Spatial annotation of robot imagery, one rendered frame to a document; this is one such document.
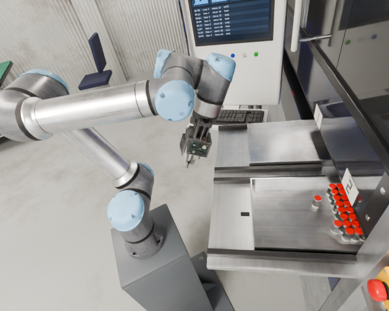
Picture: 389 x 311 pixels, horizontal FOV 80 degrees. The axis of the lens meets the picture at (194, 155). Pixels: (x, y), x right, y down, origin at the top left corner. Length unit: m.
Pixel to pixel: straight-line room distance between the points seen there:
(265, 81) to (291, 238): 0.88
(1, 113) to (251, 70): 1.11
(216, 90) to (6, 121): 0.46
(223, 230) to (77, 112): 0.55
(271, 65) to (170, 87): 0.96
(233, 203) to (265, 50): 0.80
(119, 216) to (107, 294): 1.15
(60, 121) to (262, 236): 0.63
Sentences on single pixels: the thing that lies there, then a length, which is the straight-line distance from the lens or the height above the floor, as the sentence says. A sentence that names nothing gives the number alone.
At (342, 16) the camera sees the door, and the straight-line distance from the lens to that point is 0.87.
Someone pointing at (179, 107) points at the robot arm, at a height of 1.36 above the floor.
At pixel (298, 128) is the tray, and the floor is 0.88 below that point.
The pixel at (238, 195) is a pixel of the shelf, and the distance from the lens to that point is 0.87.
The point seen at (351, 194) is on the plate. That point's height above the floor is 1.02.
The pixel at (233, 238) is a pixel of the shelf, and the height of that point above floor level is 0.88.
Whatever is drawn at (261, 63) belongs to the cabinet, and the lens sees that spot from 1.35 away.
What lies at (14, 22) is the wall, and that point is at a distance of 4.46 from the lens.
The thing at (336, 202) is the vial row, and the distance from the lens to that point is 0.84.
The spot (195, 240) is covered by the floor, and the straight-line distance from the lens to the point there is 1.80.
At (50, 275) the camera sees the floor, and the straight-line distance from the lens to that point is 2.18.
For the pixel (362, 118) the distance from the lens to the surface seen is 0.69.
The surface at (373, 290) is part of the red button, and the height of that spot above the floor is 1.01.
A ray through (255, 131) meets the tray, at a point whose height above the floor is 0.88.
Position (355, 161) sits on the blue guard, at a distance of 0.73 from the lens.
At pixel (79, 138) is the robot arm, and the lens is 0.76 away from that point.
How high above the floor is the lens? 1.58
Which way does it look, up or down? 42 degrees down
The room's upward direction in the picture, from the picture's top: 14 degrees counter-clockwise
